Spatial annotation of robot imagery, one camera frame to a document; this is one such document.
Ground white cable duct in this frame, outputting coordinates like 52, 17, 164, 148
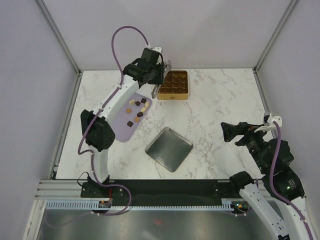
45, 199, 249, 212

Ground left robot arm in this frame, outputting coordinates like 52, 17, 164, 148
77, 46, 171, 197

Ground metal tongs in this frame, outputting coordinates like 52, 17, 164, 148
150, 60, 172, 99

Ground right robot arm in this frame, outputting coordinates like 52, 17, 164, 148
220, 115, 317, 240

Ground lilac plastic tray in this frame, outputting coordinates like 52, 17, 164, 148
110, 93, 152, 143

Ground gold chocolate tin box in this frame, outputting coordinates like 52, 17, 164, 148
157, 70, 189, 101

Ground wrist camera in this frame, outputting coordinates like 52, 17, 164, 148
146, 45, 163, 61
262, 112, 283, 132

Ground dark metal tin lid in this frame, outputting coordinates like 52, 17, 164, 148
145, 127, 193, 173

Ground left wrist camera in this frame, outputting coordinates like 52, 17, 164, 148
146, 45, 163, 61

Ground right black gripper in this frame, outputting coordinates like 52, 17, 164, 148
220, 120, 270, 172

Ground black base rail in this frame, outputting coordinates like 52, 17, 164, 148
80, 179, 241, 206

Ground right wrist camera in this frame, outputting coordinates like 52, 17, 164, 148
262, 112, 283, 132

